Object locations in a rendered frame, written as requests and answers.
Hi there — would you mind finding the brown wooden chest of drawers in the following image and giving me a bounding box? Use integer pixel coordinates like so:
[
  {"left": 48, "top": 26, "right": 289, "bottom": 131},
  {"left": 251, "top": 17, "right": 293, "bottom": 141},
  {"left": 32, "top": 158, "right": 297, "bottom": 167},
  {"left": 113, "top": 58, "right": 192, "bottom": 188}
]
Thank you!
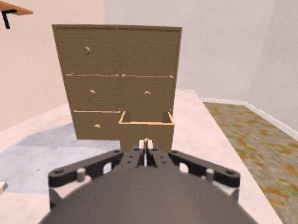
[{"left": 51, "top": 24, "right": 182, "bottom": 141}]

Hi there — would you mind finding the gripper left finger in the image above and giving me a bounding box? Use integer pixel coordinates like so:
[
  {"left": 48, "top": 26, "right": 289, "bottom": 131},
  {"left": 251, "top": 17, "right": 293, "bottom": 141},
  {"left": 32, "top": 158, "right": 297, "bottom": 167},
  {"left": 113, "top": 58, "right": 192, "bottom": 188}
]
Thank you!
[{"left": 48, "top": 140, "right": 145, "bottom": 210}]

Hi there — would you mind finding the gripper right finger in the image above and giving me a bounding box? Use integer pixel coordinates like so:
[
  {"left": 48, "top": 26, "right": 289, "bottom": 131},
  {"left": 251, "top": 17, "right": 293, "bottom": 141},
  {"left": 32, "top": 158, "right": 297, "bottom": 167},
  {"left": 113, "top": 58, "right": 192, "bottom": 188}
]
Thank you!
[{"left": 146, "top": 140, "right": 241, "bottom": 202}]

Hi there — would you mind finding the brown wooden drawer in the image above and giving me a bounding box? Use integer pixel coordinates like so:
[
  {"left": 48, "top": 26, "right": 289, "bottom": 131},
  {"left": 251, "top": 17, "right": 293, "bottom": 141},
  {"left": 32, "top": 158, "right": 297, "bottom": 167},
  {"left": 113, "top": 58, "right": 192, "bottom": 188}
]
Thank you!
[
  {"left": 118, "top": 111, "right": 175, "bottom": 154},
  {"left": 73, "top": 110, "right": 121, "bottom": 139},
  {"left": 56, "top": 29, "right": 118, "bottom": 72},
  {"left": 121, "top": 74, "right": 174, "bottom": 110},
  {"left": 65, "top": 74, "right": 120, "bottom": 109},
  {"left": 119, "top": 30, "right": 178, "bottom": 73}
]

